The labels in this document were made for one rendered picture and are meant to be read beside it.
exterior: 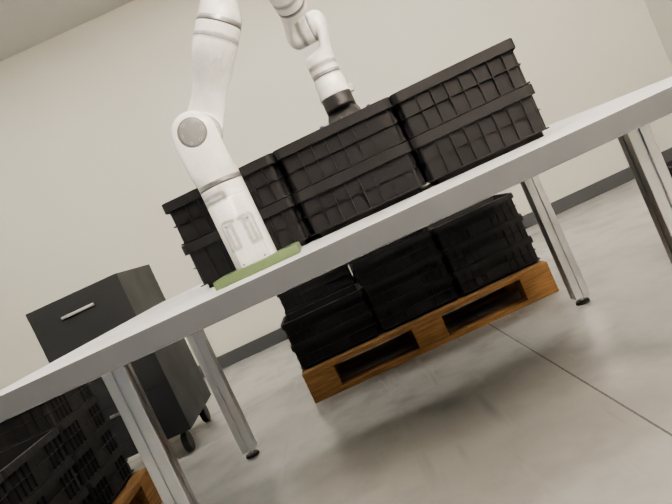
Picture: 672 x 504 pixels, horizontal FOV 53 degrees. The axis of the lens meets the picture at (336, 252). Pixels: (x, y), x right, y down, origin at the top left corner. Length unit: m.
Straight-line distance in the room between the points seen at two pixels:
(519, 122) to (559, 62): 3.96
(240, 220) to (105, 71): 4.15
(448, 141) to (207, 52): 0.57
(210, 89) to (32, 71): 4.22
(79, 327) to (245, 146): 2.36
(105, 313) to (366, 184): 1.89
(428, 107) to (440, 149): 0.10
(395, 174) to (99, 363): 0.78
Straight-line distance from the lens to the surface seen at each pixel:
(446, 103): 1.57
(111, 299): 3.19
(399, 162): 1.55
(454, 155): 1.56
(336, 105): 1.62
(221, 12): 1.41
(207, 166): 1.36
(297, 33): 1.66
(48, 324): 3.30
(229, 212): 1.35
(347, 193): 1.56
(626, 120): 1.21
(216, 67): 1.41
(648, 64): 5.80
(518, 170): 1.14
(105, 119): 5.37
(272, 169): 1.59
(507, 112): 1.58
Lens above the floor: 0.75
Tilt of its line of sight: 3 degrees down
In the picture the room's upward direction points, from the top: 25 degrees counter-clockwise
